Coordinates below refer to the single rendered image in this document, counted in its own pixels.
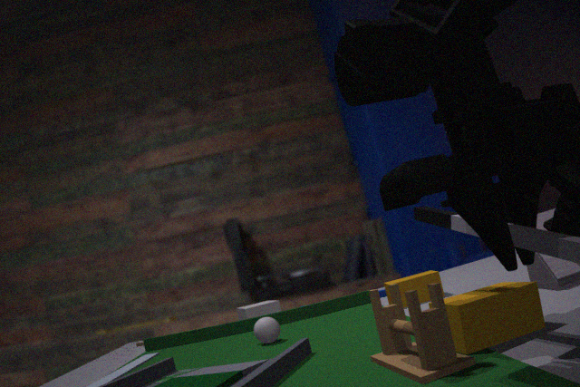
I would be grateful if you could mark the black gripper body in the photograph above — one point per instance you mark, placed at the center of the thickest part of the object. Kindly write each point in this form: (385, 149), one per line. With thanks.
(413, 179)

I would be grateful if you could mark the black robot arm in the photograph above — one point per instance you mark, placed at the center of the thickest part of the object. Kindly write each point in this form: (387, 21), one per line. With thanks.
(390, 59)

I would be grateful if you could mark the green rectangular mat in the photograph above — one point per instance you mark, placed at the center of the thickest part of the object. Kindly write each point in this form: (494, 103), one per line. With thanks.
(342, 343)

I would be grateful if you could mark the grey ball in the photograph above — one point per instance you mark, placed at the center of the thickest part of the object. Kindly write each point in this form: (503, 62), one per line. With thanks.
(267, 330)

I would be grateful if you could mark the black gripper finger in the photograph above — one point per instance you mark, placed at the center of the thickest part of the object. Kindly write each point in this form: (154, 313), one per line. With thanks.
(520, 204)
(483, 209)

